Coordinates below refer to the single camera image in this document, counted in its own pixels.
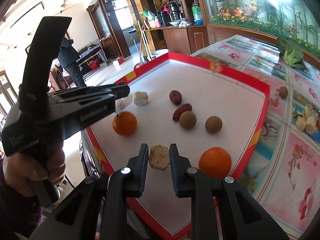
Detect green bok choy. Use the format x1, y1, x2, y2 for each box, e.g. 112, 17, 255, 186
275, 37, 309, 70

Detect red date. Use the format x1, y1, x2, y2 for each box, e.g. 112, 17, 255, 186
172, 103, 193, 122
169, 90, 183, 105

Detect broom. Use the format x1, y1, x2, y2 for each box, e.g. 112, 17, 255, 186
136, 21, 152, 63

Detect wooden cabinet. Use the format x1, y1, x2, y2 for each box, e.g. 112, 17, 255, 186
144, 24, 209, 55

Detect glass fish tank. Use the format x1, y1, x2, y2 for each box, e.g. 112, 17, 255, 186
197, 0, 320, 55

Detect red-rimmed white tray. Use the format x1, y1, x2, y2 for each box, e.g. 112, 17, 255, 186
85, 52, 271, 240

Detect brown cookie piece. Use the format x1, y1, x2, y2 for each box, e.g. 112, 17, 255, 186
148, 144, 171, 171

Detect black thermos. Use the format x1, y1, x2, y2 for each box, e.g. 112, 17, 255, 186
160, 10, 170, 27

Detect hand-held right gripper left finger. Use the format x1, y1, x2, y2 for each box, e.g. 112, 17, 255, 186
29, 143, 150, 240

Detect person's left hand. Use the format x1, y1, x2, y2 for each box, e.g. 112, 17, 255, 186
2, 146, 66, 197

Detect fruit-printed tablecloth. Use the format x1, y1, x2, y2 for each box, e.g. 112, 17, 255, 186
190, 34, 320, 240

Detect green bag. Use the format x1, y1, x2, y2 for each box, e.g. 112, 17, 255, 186
142, 9, 156, 22

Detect green water bottle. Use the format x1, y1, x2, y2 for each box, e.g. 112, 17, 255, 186
192, 1, 204, 25

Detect low wooden table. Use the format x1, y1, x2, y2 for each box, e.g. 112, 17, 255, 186
77, 45, 104, 67

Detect orange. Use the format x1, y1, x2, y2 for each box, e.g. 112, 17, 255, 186
199, 147, 232, 179
112, 111, 138, 137

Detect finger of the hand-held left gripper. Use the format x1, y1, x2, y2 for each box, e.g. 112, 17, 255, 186
47, 83, 131, 105

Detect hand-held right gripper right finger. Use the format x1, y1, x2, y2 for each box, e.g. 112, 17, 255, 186
169, 144, 290, 240

